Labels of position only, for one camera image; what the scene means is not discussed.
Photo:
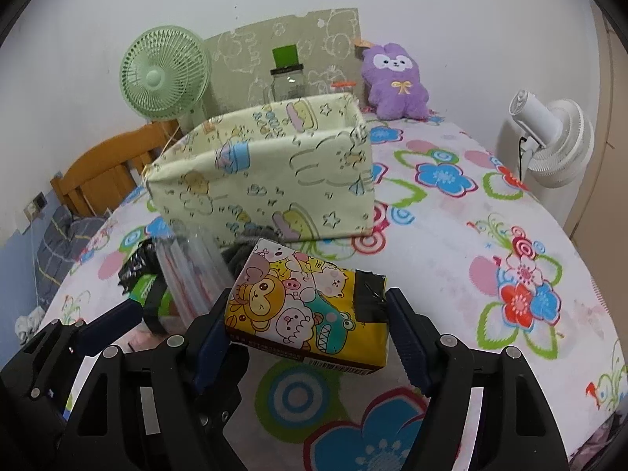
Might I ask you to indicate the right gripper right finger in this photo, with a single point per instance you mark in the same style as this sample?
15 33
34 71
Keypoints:
516 430

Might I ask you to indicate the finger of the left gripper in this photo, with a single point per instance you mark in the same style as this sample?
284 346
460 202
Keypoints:
36 382

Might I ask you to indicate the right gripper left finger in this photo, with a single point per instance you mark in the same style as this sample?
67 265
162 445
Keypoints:
161 409

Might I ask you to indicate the clear plastic packet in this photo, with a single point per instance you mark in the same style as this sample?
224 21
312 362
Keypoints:
194 270

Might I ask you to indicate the yellow cartoon tissue pack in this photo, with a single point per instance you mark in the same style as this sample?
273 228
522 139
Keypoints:
298 306

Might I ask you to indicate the black plastic bag bundle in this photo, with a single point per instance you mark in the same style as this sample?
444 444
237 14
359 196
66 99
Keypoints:
142 262

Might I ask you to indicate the white crumpled cloth on bed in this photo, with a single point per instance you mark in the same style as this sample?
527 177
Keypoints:
27 326

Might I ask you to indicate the green orange small toy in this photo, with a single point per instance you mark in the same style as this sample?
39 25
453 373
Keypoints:
152 293

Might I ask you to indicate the grey plaid bedding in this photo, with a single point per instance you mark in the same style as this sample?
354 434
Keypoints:
65 239

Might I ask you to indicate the floral tablecloth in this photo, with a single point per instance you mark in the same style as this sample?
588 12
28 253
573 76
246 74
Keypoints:
491 265

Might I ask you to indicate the yellow cartoon fabric storage box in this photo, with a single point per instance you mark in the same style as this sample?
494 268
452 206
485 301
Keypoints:
302 167

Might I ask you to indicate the white standing fan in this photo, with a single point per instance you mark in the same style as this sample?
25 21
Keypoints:
553 148

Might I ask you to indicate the green desk fan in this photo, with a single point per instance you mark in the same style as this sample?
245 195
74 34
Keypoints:
165 75

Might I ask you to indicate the glass mason jar mug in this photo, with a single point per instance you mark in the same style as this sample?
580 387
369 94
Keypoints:
288 82

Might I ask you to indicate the cotton swab jar orange lid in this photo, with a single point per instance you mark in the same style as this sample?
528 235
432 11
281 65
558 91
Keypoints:
346 87

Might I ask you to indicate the green cup on jar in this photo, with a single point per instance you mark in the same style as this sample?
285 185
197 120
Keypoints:
285 56

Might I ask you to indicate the purple bunny plush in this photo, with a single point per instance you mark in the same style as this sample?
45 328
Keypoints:
393 84

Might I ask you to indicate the green patterned cardboard panel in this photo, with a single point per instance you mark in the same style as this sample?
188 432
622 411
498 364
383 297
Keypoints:
319 47

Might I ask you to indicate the wall power socket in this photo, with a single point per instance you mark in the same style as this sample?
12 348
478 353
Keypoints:
35 206

